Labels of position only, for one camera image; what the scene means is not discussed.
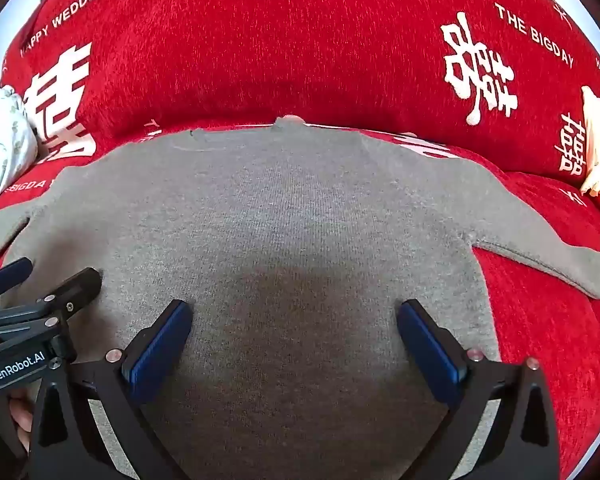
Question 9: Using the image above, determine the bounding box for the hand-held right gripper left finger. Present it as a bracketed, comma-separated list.
[27, 300, 194, 480]

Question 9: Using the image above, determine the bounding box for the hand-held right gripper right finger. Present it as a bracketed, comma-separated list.
[397, 299, 562, 480]

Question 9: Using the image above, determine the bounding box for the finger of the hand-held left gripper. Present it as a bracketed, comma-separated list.
[0, 257, 34, 306]
[42, 267, 104, 320]

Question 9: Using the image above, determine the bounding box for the grey knit sweater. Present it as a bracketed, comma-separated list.
[0, 116, 600, 480]

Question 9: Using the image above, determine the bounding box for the person's left hand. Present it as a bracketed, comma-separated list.
[9, 394, 35, 454]

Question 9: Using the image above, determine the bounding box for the white floral cloth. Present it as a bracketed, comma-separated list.
[0, 85, 39, 211]

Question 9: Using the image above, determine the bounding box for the red printed blanket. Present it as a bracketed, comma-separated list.
[0, 0, 600, 480]

